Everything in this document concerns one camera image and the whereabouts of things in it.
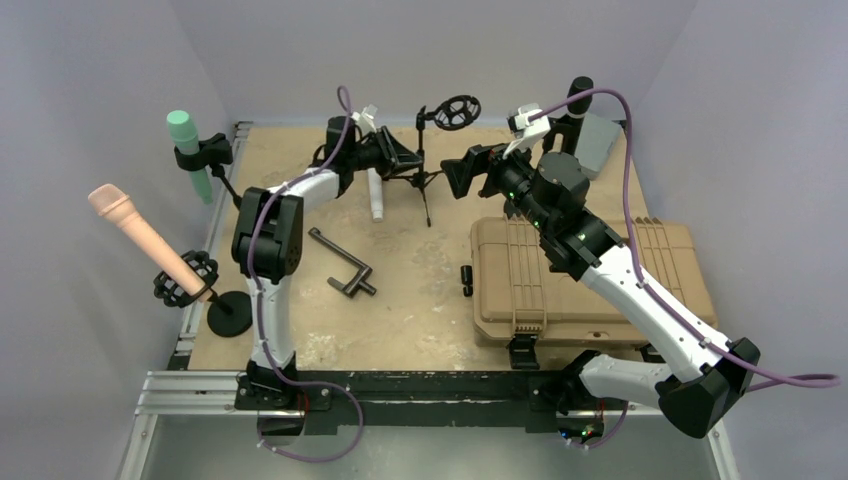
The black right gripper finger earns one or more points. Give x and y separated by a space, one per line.
476 161
459 174

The pink microphone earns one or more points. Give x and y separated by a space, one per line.
116 206

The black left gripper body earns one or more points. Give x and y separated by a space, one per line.
368 155

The white microphone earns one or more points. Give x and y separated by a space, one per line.
375 188

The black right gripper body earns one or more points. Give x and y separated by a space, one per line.
513 178

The green microphone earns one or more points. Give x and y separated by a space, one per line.
184 134

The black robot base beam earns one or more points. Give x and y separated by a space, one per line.
534 401

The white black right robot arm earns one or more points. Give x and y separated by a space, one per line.
702 374

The black clip stand green mic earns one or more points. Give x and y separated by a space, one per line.
215 154

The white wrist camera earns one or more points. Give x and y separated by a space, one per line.
365 120
528 126

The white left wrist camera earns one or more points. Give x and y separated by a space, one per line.
365 120

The black round base clip stand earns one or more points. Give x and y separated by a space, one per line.
568 128

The black shock mount round stand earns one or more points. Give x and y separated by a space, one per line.
228 314

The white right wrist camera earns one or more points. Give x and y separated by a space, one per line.
528 126

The tan hard plastic case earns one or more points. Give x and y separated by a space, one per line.
514 292

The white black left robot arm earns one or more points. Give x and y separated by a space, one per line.
268 239

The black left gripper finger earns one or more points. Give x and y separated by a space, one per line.
397 166
393 151

